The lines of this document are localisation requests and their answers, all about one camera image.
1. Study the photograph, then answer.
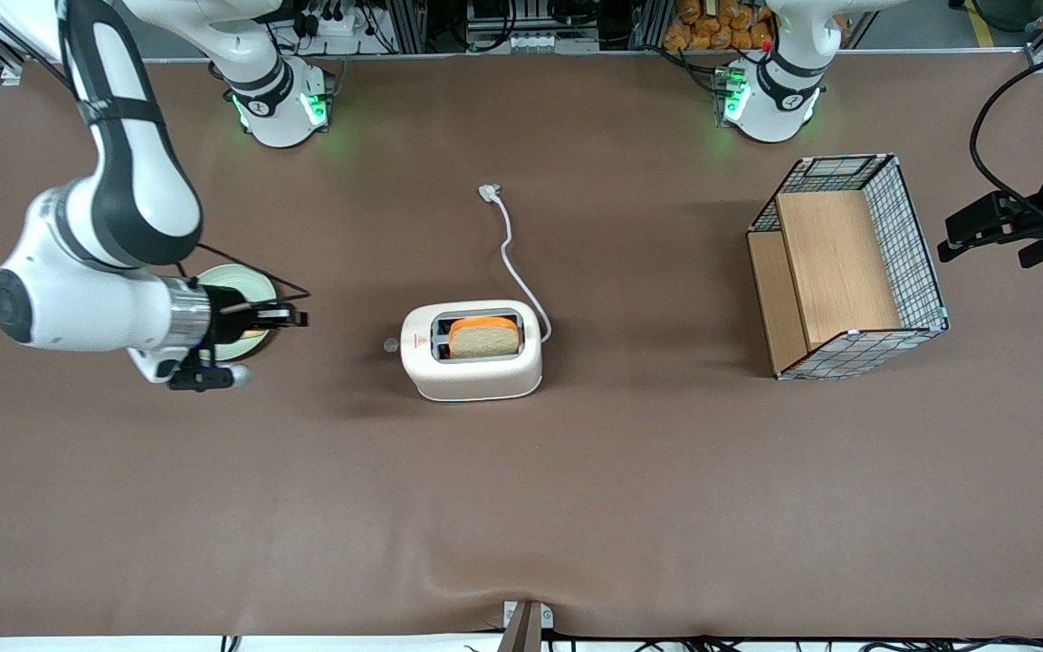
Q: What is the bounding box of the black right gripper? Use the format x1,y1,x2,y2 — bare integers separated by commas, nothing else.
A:
206,284,311,347

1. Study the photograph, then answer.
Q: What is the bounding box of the white two-slot toaster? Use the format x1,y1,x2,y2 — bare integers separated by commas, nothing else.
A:
399,299,544,403

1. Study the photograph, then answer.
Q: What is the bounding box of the pale green round plate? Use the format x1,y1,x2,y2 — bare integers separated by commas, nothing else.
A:
196,264,278,362

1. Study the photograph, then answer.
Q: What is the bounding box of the bread slice with orange crust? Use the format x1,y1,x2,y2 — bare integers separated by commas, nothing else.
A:
447,316,521,360

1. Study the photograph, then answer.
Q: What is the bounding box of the white power strip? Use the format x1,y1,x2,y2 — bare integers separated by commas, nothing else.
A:
297,11,361,39

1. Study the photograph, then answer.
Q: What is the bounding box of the bag of orange buns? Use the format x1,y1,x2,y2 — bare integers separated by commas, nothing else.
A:
663,0,777,53

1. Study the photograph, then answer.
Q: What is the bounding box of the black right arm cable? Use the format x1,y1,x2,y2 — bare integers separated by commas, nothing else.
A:
173,243,312,307

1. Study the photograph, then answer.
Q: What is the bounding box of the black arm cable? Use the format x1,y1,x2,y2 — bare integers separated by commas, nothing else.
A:
173,243,312,307
969,47,1043,229

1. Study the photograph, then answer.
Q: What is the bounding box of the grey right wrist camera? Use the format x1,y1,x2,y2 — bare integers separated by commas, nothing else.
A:
167,348,254,393

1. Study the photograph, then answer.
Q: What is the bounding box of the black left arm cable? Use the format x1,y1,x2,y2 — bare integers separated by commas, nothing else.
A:
969,47,1043,229

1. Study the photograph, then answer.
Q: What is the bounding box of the wire basket with wooden shelf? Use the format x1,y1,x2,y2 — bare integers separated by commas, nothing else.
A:
746,153,951,382

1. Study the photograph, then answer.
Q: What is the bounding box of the white toaster power cord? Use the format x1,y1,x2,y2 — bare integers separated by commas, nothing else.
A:
478,184,554,346

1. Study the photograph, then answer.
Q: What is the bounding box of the grey metal camera bracket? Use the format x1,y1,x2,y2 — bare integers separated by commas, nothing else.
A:
502,599,555,652

